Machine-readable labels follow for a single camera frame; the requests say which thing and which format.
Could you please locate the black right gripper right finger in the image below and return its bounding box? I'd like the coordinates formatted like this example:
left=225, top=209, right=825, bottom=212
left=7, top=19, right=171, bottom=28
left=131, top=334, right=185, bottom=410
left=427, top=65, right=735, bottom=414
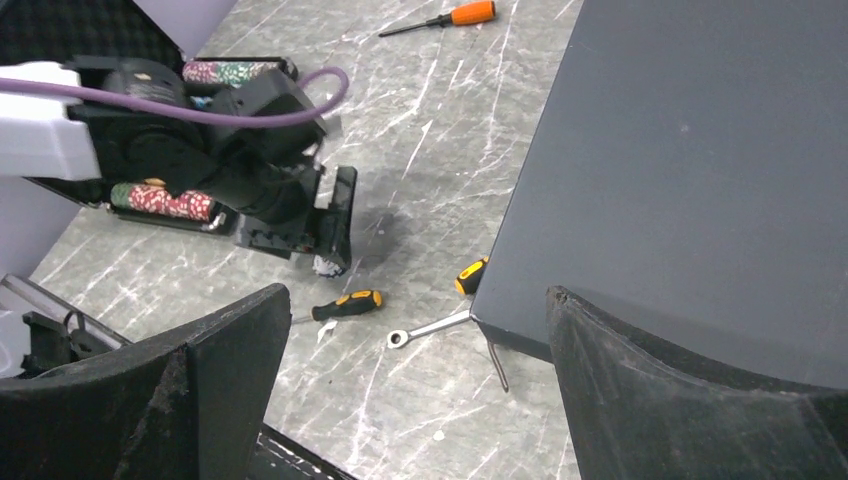
left=546, top=286, right=847, bottom=479

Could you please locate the silver ratchet wrench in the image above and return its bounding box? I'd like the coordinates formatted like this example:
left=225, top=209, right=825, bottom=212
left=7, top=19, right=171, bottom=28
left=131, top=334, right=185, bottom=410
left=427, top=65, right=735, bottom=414
left=386, top=310, right=471, bottom=349

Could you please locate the dark grey rack unit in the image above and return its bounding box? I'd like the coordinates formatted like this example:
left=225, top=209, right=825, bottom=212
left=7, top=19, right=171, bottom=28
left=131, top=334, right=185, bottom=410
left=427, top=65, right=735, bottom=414
left=471, top=0, right=847, bottom=388

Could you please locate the black yellow long screwdriver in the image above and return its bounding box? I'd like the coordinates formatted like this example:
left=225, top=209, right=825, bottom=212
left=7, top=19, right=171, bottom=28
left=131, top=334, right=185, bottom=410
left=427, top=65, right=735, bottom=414
left=454, top=256, right=489, bottom=295

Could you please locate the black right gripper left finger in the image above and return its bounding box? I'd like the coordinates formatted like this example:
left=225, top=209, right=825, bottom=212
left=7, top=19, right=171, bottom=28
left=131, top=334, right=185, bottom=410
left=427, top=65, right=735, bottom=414
left=0, top=282, right=293, bottom=480

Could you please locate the white poker chip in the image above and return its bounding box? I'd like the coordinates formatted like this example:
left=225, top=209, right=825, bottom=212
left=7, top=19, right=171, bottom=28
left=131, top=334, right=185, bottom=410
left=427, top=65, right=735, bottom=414
left=312, top=256, right=347, bottom=279

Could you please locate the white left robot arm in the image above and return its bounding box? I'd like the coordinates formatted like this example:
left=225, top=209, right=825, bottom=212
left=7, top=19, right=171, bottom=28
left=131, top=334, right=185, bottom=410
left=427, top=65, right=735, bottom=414
left=1, top=56, right=357, bottom=277

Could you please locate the orange handled screwdriver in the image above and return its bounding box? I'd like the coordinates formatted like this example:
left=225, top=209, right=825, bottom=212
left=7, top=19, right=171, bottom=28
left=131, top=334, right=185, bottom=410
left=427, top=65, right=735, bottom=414
left=378, top=1, right=497, bottom=38

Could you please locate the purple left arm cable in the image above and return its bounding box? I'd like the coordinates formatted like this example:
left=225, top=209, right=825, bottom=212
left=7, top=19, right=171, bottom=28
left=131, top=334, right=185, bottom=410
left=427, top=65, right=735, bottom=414
left=0, top=66, right=350, bottom=130

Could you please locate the black yellow short screwdriver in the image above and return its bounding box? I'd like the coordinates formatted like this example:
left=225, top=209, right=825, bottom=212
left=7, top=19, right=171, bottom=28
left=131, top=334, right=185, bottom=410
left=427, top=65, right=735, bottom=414
left=292, top=290, right=383, bottom=324

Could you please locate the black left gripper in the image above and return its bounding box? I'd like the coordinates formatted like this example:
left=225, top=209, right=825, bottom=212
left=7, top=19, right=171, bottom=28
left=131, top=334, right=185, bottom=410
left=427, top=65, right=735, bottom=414
left=205, top=155, right=358, bottom=269

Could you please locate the dark metal clamp tool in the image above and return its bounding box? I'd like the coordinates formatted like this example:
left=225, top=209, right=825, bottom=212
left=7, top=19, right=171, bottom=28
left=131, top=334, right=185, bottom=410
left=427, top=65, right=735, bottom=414
left=487, top=341, right=510, bottom=393

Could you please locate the black poker chip case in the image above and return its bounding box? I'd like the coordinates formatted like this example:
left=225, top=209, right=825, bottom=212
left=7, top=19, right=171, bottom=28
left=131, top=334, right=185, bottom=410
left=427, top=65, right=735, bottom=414
left=1, top=1, right=299, bottom=235

